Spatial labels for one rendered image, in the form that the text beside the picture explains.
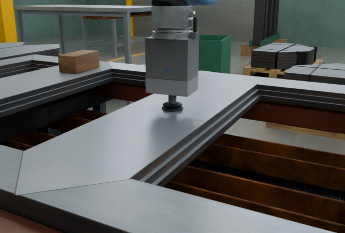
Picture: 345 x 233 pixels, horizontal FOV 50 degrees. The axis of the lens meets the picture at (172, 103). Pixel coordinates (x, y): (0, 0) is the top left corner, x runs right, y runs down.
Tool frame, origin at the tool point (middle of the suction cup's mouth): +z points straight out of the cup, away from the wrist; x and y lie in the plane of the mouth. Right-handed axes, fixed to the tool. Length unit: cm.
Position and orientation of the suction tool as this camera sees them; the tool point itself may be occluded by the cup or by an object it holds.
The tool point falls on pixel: (172, 114)
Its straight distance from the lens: 73.2
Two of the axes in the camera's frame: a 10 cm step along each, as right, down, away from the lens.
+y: -9.3, -1.0, 3.6
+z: 0.0, 9.6, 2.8
